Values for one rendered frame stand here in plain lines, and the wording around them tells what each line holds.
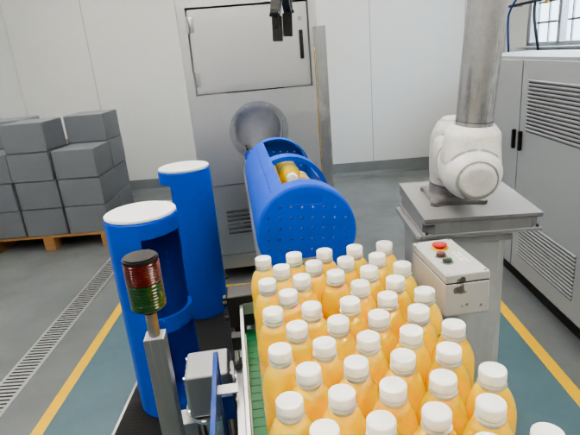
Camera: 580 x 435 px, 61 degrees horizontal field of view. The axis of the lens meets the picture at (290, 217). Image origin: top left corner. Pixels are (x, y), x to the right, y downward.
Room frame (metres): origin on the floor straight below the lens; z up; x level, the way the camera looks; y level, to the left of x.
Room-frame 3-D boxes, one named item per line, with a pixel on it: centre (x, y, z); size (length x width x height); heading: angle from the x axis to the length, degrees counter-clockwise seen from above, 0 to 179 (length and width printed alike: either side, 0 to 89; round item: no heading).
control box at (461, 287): (1.05, -0.36, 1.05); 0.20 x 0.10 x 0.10; 6
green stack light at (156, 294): (0.81, 0.27, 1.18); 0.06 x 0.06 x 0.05
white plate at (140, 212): (1.86, 0.59, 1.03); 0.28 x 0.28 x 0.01
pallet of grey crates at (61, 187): (4.78, 2.27, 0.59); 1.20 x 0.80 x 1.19; 89
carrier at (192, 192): (2.68, 0.56, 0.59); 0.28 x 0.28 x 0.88
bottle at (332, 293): (0.97, -0.09, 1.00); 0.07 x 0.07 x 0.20
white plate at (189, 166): (2.68, 0.56, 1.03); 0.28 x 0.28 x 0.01
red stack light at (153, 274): (0.81, 0.27, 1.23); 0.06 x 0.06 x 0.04
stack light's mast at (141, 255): (0.81, 0.27, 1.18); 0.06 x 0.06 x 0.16
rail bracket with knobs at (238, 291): (1.16, 0.14, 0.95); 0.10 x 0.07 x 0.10; 96
